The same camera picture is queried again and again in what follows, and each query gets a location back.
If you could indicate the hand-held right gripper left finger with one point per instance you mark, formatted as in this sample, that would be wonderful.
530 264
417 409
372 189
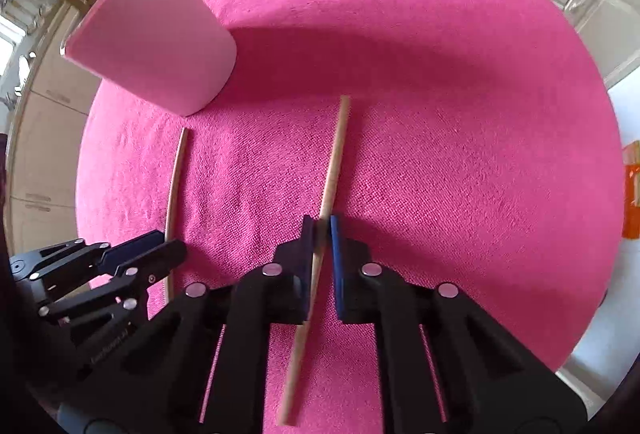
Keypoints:
309 244

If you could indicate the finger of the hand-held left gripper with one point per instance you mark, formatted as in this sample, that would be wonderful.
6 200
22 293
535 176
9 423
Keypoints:
130 248
160 259

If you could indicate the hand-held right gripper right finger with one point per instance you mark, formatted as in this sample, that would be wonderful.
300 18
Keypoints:
336 244

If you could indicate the single wooden chopstick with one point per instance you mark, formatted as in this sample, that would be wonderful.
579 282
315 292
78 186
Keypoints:
335 163
175 184

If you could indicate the pink cup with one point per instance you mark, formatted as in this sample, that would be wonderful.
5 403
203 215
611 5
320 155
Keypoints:
150 38

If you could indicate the pink tablecloth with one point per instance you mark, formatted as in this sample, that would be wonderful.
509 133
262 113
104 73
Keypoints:
450 138

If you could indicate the orange bag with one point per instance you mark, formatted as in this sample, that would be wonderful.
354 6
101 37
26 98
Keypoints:
634 194

